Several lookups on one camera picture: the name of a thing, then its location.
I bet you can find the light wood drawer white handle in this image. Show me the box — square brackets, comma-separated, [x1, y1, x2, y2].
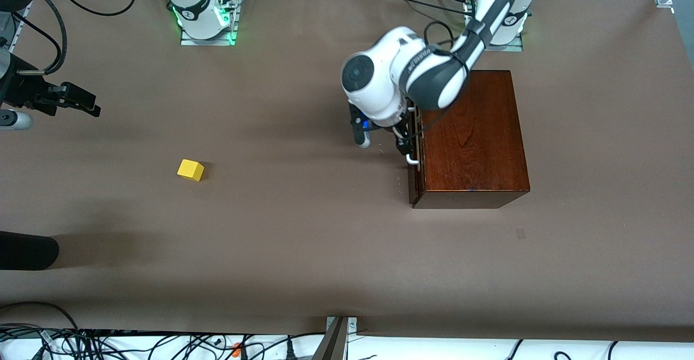
[406, 108, 428, 205]

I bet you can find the yellow cube block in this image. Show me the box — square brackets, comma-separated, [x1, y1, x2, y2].
[177, 159, 206, 183]

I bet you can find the dark brown wooden cabinet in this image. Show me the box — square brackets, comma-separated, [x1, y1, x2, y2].
[410, 70, 531, 209]

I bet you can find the black rounded cylinder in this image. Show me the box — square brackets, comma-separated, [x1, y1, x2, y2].
[0, 231, 60, 271]

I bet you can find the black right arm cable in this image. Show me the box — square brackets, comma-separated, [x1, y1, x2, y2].
[10, 0, 69, 76]

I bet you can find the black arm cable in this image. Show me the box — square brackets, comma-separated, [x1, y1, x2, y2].
[415, 20, 473, 130]
[10, 0, 69, 76]

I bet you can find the aluminium frame side rail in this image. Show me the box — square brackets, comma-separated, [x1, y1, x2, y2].
[8, 0, 55, 38]

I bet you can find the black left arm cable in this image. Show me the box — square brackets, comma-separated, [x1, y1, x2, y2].
[415, 20, 473, 130]

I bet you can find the black cable on table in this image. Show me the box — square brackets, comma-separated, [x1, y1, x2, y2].
[377, 0, 473, 16]

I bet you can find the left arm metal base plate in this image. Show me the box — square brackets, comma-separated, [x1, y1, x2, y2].
[480, 34, 524, 53]

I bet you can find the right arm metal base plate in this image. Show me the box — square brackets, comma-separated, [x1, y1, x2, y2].
[180, 21, 238, 47]

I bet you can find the aluminium bracket post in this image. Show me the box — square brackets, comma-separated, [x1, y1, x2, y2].
[313, 316, 358, 360]

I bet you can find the black cable tangle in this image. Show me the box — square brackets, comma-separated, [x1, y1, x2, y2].
[0, 301, 326, 360]

